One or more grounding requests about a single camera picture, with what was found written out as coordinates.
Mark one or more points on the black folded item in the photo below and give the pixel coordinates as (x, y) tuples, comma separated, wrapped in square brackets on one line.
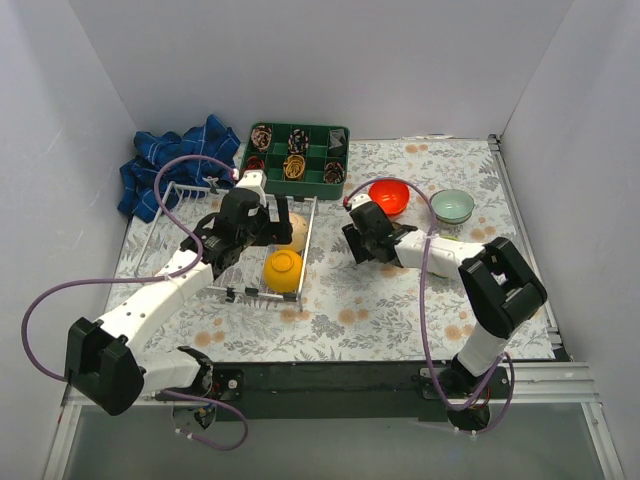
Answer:
[(337, 142)]

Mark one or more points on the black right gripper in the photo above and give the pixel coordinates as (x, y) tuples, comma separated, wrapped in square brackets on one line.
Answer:
[(357, 242)]

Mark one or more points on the orange bowl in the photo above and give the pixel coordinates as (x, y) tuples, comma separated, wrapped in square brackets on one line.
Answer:
[(391, 195)]

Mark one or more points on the brown black rolled tie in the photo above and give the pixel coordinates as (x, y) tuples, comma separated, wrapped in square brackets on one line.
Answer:
[(334, 172)]

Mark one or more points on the pale green white bowl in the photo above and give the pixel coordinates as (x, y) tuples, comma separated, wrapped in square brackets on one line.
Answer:
[(452, 206)]

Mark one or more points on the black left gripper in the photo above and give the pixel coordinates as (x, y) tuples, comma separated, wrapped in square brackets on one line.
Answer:
[(275, 220)]

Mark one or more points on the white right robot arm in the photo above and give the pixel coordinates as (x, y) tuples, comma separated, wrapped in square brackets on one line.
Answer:
[(501, 287)]

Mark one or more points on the red black rolled tie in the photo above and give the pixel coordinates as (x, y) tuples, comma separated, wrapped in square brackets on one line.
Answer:
[(255, 162)]

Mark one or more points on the metal wire dish rack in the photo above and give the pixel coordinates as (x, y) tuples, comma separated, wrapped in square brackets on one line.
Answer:
[(197, 208)]

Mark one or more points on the green compartment organizer box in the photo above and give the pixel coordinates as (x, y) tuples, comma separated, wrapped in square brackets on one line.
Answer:
[(316, 158)]

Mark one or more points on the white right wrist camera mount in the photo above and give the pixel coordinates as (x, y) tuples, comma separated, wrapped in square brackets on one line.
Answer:
[(356, 201)]

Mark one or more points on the yellow bowl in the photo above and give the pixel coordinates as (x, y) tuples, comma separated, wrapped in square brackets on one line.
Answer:
[(282, 271)]

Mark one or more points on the yellow rolled tie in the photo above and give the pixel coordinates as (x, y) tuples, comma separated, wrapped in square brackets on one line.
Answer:
[(294, 167)]

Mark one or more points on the pink black rolled tie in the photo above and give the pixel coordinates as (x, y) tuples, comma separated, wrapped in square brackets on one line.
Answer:
[(261, 136)]

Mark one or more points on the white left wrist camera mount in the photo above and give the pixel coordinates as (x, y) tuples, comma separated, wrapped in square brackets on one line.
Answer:
[(255, 181)]

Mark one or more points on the dark multicolour rolled tie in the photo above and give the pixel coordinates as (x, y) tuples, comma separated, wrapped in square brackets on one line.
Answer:
[(298, 141)]

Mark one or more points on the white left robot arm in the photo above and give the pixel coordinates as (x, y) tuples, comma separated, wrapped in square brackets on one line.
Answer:
[(105, 358)]

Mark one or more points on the lime green bowl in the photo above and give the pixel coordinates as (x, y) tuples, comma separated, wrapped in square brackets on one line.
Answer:
[(442, 260)]

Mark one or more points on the aluminium frame rail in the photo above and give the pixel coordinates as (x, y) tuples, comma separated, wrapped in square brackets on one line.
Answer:
[(562, 380)]

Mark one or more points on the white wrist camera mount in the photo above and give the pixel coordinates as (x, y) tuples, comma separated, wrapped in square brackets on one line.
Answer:
[(255, 181), (356, 201)]

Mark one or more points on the cream beige bowl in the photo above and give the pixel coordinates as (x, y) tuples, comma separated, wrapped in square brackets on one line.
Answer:
[(299, 232)]

